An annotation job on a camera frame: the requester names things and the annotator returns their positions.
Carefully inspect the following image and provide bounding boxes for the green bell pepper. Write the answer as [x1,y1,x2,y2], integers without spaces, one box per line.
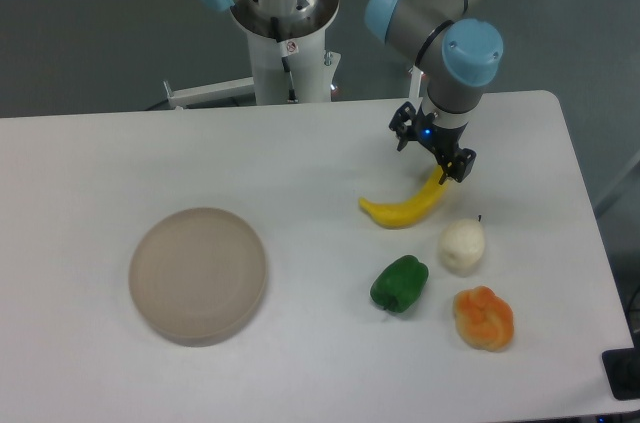
[369,255,429,314]

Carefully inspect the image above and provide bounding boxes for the black cable on pedestal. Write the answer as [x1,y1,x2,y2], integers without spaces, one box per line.
[269,16,301,105]

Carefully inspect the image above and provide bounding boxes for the beige round plate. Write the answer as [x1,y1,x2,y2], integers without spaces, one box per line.
[128,208,268,347]

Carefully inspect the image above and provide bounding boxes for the white right support bracket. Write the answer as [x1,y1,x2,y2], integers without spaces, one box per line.
[408,66,428,100]

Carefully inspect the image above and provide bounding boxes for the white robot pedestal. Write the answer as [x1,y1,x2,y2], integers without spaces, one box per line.
[231,0,341,106]

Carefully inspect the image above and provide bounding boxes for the orange knotted bread roll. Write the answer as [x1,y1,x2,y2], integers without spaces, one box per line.
[453,286,515,352]

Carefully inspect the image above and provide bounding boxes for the yellow banana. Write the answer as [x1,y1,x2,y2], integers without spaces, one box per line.
[358,166,448,229]

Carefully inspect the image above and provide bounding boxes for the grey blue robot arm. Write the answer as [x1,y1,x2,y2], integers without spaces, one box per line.
[200,0,503,182]

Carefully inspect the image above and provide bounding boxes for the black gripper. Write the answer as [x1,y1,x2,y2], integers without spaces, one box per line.
[389,101,476,184]

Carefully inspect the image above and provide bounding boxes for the black device at table edge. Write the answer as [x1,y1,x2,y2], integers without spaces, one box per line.
[601,348,639,401]

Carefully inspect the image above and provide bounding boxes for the white left support bracket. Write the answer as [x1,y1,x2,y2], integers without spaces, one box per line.
[163,77,254,108]

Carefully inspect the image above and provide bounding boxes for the white pear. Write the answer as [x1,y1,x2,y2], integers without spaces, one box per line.
[437,218,486,277]

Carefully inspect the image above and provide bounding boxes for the white support bracket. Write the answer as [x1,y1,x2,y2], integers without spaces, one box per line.
[408,66,428,100]
[163,77,254,108]

